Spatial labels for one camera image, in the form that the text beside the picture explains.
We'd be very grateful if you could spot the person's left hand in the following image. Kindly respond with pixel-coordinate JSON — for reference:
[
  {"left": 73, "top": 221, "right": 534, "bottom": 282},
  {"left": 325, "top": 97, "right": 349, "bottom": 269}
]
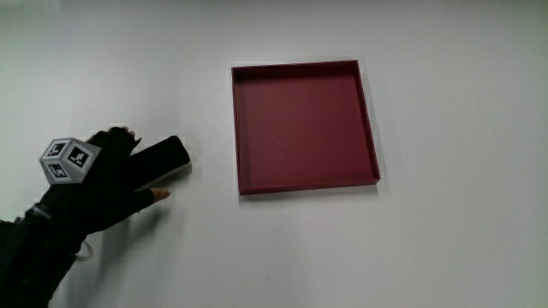
[{"left": 39, "top": 126, "right": 171, "bottom": 237}]

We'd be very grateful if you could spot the black rectangular phone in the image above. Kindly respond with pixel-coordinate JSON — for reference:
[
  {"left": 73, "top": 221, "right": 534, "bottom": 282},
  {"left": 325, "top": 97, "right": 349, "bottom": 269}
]
[{"left": 127, "top": 135, "right": 193, "bottom": 193}]

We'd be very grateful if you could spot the person's left forearm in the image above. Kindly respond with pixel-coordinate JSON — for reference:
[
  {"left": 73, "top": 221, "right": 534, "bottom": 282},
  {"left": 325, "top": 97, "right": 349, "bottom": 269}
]
[{"left": 0, "top": 199, "right": 88, "bottom": 308}]

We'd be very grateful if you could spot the dark red square tray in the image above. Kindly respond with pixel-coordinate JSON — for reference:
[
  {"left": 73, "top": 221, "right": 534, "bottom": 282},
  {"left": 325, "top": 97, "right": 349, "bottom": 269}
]
[{"left": 230, "top": 59, "right": 382, "bottom": 196}]

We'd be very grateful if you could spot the white cable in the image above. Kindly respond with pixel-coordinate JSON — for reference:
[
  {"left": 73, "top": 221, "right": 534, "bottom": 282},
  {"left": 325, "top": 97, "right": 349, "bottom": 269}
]
[{"left": 74, "top": 239, "right": 95, "bottom": 262}]

